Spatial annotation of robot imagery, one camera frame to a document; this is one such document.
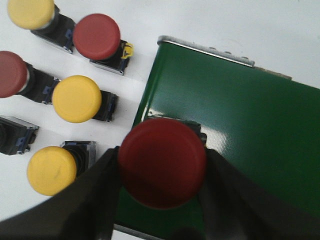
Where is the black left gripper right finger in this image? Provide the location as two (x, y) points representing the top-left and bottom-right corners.
(172, 149), (320, 240)

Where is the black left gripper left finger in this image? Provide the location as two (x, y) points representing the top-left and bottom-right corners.
(0, 147), (120, 240)

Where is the red mushroom push button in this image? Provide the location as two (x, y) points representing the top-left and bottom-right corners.
(0, 50), (60, 105)
(117, 118), (207, 210)
(72, 13), (134, 75)

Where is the yellow mushroom push button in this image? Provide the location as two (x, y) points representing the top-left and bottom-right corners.
(51, 75), (118, 123)
(7, 0), (76, 54)
(26, 140), (97, 197)

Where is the green conveyor belt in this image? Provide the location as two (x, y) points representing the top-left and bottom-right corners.
(114, 36), (320, 240)

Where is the aluminium conveyor frame rail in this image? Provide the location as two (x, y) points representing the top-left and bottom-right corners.
(114, 35), (290, 240)

